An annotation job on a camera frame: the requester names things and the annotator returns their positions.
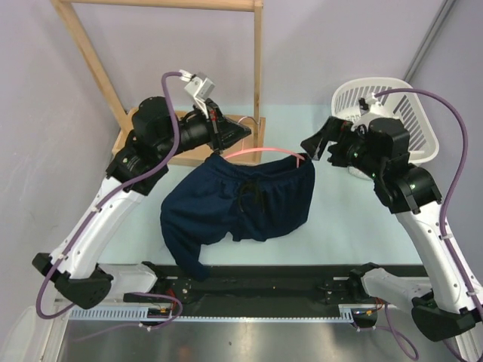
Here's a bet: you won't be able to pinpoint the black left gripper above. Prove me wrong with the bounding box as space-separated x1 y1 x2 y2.
156 98 251 160

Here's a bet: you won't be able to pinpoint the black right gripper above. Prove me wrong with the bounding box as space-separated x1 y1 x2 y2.
300 115 383 179

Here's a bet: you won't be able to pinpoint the pink clothes hanger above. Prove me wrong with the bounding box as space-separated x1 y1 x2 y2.
223 115 304 166

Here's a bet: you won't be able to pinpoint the navy blue shorts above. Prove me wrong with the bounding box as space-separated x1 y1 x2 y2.
160 155 315 281

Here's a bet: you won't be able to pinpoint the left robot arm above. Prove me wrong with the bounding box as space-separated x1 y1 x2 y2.
32 97 252 319

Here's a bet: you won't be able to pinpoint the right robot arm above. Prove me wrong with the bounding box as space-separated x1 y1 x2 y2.
300 116 482 342

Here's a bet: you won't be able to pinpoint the wooden clothes rack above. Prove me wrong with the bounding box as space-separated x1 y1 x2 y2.
51 1 266 165

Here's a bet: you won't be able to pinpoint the white plastic laundry basket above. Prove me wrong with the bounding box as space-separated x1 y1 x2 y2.
331 77 439 166

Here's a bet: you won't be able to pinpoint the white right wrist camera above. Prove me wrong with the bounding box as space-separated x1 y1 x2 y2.
355 93 394 128

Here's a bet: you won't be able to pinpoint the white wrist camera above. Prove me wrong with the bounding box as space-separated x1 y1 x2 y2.
180 69 215 118
355 93 394 128

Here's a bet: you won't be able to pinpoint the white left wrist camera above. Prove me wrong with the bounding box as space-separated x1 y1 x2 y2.
180 69 215 118

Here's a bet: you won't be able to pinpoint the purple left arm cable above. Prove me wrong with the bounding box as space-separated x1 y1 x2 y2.
35 71 189 321

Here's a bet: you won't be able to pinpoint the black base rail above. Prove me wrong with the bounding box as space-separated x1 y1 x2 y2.
123 263 389 319

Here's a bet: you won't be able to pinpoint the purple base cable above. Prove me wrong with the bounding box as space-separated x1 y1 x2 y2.
71 293 186 342

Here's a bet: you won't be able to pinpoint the white slotted cable duct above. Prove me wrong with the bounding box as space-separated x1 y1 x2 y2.
68 306 377 324

